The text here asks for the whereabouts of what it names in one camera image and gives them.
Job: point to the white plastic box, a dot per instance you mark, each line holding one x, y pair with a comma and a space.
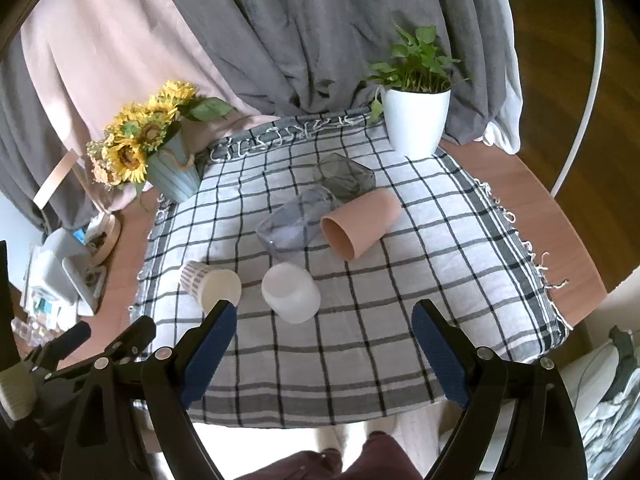
65, 265

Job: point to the white curved tube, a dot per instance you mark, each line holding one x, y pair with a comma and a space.
587, 90

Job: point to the white curtain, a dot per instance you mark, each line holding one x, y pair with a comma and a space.
502, 125

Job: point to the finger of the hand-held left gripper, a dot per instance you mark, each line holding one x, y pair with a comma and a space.
70, 337
132, 337

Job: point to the grey curtain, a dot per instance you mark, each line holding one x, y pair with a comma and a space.
325, 35
30, 150

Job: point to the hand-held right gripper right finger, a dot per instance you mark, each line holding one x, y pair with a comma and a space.
440, 345

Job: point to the pink curtain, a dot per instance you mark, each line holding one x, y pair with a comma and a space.
115, 60

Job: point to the black white checked cloth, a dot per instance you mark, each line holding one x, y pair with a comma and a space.
380, 310

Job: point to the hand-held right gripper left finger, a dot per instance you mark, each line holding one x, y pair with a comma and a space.
212, 340

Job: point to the flat wooden stick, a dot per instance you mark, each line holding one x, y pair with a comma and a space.
54, 180

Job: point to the grey faceted glass cup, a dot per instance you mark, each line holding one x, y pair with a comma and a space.
345, 175

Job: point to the white frosted cup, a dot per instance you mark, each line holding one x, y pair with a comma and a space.
290, 292

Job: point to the grey patterned cloth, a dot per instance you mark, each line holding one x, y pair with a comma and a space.
615, 435

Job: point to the sunflowers in blue ribbed pot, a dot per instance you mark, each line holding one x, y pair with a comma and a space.
150, 150

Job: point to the green plant in white pot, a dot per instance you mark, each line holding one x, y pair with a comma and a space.
415, 120

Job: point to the round wooden tray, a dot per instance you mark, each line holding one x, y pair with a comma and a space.
107, 240

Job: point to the terracotta pink cup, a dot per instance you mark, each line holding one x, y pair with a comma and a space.
367, 217

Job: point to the cream striped paper cup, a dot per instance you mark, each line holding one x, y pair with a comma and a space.
217, 287

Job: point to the clear glass cup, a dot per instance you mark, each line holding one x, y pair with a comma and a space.
295, 222

